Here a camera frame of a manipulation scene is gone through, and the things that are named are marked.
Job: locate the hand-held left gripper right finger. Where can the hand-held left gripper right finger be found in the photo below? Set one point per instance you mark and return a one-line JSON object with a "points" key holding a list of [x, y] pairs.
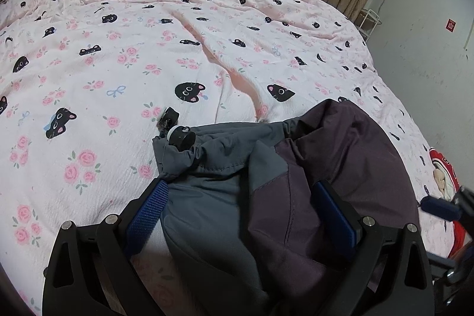
{"points": [[339, 219]]}

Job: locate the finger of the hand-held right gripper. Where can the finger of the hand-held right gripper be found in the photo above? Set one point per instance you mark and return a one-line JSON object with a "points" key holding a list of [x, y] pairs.
{"points": [[439, 206]]}

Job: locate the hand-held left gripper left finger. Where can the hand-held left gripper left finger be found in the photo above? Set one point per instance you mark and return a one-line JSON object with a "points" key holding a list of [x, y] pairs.
{"points": [[148, 216]]}

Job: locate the grey and purple jacket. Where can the grey and purple jacket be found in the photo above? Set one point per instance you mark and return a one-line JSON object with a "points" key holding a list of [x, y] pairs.
{"points": [[296, 160]]}

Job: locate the red basketball jersey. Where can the red basketball jersey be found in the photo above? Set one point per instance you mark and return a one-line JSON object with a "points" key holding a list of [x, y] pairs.
{"points": [[438, 155]]}

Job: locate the pink cat print blanket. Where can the pink cat print blanket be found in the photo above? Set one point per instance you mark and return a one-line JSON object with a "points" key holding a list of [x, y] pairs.
{"points": [[111, 60]]}

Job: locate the red wall sign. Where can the red wall sign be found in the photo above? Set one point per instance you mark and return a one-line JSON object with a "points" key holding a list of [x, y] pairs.
{"points": [[450, 24]]}

